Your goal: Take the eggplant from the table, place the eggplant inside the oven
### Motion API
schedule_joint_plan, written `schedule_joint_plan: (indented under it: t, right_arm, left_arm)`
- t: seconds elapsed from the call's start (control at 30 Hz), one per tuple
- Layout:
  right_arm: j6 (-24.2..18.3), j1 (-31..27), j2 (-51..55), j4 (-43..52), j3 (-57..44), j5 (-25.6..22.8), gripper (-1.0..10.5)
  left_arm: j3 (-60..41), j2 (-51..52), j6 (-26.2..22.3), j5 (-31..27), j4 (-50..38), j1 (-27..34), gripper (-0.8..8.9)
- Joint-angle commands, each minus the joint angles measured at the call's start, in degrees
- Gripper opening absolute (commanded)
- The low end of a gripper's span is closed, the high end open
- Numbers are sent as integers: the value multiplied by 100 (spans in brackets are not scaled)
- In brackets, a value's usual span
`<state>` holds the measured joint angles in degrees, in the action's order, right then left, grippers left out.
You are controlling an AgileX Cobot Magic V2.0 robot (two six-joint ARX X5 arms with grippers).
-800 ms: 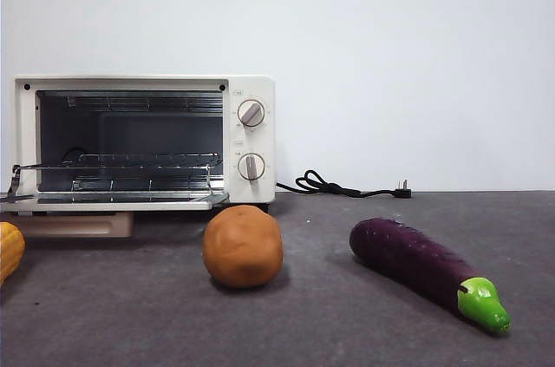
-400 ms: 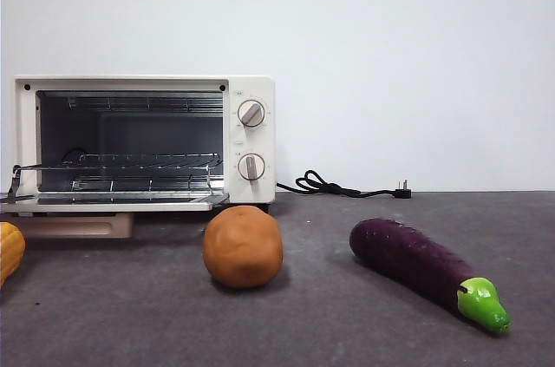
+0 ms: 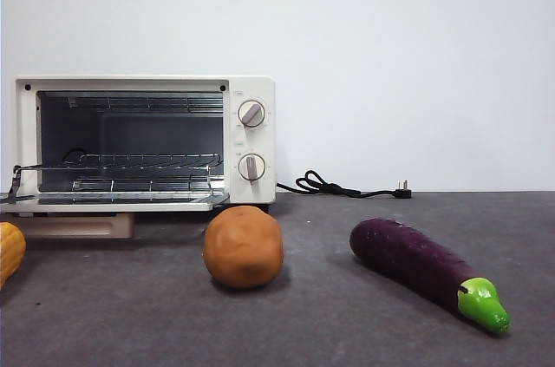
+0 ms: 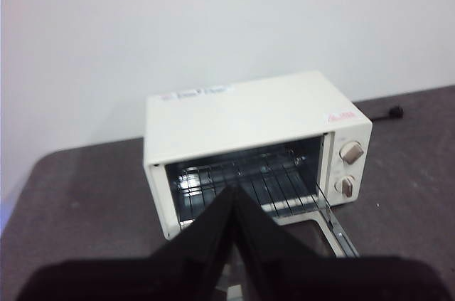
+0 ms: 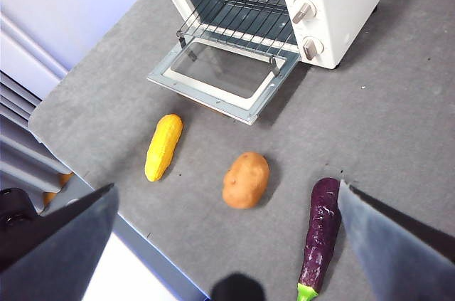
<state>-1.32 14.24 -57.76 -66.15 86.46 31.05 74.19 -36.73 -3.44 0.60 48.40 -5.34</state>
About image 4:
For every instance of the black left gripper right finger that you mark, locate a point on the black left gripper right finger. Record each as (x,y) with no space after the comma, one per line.
(320,276)

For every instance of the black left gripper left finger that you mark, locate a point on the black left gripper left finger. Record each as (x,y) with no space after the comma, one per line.
(160,276)

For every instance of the beige round oven knob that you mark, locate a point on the beige round oven knob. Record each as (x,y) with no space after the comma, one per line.
(351,153)
(343,186)

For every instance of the white Toshiba toaster oven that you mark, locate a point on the white Toshiba toaster oven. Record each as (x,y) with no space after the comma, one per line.
(249,109)

